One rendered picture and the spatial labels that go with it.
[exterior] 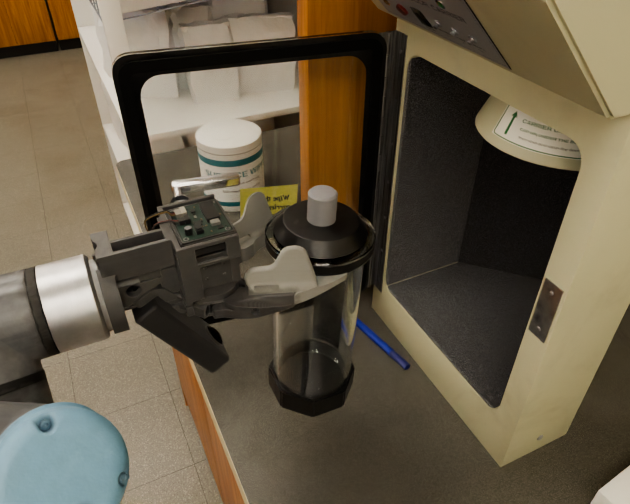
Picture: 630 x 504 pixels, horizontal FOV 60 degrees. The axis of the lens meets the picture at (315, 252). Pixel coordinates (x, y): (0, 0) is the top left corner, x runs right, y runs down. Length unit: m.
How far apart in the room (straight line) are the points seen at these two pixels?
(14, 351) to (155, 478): 1.42
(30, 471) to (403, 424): 0.54
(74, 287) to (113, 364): 1.73
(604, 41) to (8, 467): 0.41
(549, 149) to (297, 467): 0.47
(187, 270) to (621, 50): 0.35
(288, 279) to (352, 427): 0.33
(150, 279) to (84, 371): 1.73
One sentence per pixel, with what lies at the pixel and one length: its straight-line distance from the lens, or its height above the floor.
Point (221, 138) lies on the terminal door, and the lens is 0.67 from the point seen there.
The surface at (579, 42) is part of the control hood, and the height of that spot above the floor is 1.47.
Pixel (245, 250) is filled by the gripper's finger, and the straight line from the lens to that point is 0.54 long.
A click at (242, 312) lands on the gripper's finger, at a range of 0.48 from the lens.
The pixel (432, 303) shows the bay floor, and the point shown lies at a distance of 0.83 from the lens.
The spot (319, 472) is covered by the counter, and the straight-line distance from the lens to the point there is 0.74.
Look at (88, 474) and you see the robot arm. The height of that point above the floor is 1.30.
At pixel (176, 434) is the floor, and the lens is 1.94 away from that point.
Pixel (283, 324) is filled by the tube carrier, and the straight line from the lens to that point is 0.58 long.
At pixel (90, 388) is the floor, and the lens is 2.15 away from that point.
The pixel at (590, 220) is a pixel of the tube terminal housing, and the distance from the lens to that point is 0.51.
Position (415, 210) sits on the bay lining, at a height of 1.14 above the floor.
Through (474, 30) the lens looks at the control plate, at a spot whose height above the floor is 1.45.
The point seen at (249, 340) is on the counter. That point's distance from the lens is 0.87.
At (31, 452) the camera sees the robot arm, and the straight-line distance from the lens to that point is 0.34.
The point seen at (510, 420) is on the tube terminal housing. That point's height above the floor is 1.03.
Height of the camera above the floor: 1.58
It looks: 38 degrees down
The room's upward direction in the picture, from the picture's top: straight up
